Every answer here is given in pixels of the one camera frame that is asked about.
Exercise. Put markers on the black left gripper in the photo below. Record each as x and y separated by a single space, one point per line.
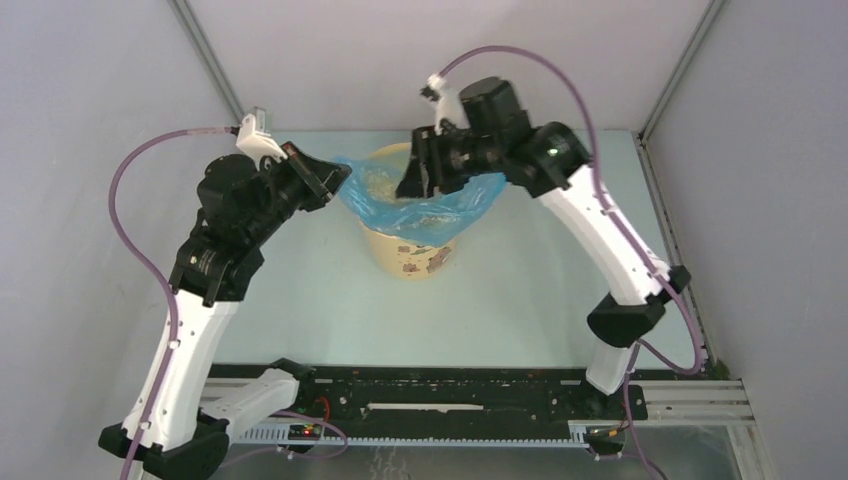
323 178

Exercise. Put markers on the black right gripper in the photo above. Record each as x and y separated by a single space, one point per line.
433 140

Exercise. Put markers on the blue plastic trash bag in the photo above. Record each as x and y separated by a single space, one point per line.
368 193

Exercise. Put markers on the yellow capybara trash bin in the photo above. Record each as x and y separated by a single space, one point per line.
404 260

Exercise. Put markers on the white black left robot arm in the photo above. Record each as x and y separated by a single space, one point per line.
169 431

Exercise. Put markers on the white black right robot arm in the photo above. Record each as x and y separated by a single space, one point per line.
554 167

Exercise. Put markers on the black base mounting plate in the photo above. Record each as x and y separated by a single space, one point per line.
459 403

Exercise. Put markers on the small electronics board with LEDs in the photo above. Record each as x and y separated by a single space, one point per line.
304 432

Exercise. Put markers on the white cable duct rail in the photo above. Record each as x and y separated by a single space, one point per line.
273 434

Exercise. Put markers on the aluminium frame rail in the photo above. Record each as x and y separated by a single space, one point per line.
695 403

